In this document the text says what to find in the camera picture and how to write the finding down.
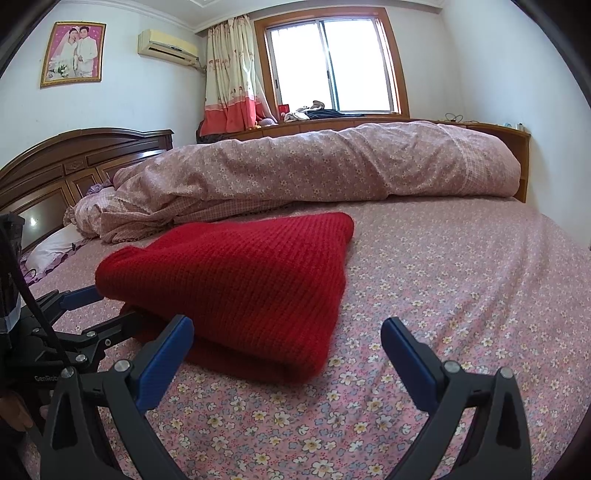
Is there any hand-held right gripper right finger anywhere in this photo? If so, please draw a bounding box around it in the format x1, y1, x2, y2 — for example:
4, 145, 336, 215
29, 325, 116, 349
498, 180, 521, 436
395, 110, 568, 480
381, 317, 530, 480

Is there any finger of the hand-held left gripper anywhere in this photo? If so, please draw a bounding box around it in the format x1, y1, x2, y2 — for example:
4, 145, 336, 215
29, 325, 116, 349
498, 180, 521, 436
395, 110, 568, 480
34, 285, 103, 320
51, 310, 140, 357

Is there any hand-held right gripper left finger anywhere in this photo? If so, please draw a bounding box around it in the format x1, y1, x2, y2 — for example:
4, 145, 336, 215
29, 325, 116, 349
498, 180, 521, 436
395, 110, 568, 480
39, 315, 195, 480

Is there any red knitted sweater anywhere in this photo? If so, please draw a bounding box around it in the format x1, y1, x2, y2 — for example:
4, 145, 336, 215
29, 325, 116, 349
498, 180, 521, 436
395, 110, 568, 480
95, 212, 355, 385

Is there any pile of clothes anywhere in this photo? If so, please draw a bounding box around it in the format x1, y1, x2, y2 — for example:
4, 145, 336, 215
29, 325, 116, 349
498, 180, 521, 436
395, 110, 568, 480
283, 99, 348, 123

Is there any person's left hand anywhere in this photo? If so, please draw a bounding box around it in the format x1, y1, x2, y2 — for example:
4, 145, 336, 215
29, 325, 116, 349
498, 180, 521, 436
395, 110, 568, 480
0, 394, 35, 433

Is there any white and purple pillow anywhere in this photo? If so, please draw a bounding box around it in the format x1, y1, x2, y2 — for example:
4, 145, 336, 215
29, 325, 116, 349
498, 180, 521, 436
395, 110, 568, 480
23, 226, 89, 280

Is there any pink floral bed sheet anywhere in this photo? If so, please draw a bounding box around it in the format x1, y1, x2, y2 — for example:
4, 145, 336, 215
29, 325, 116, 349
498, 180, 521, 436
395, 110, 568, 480
21, 196, 591, 480

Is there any pink floral pillow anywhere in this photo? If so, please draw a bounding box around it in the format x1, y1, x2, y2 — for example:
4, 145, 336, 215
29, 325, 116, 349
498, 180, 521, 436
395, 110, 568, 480
64, 184, 117, 239

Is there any dark wooden headboard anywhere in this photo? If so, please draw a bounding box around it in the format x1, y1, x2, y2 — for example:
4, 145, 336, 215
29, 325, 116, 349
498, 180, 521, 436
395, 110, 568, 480
0, 128, 175, 252

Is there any pink floral quilt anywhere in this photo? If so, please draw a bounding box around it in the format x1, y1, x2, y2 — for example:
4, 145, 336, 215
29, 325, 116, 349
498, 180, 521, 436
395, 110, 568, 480
99, 121, 522, 244

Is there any framed wedding photo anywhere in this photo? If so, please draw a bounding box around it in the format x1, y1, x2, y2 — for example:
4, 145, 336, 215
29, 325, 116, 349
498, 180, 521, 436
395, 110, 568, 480
40, 21, 107, 89

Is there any cream and red curtain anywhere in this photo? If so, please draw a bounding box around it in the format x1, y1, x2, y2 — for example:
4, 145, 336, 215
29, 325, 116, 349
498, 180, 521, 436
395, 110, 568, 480
198, 15, 279, 137

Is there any wooden framed window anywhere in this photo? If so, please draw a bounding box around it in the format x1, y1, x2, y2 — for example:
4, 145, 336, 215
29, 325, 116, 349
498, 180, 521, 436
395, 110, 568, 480
253, 7, 411, 119

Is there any cream wall air conditioner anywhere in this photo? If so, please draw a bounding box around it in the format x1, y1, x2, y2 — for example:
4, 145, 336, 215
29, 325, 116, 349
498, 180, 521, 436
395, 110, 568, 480
137, 29, 202, 70

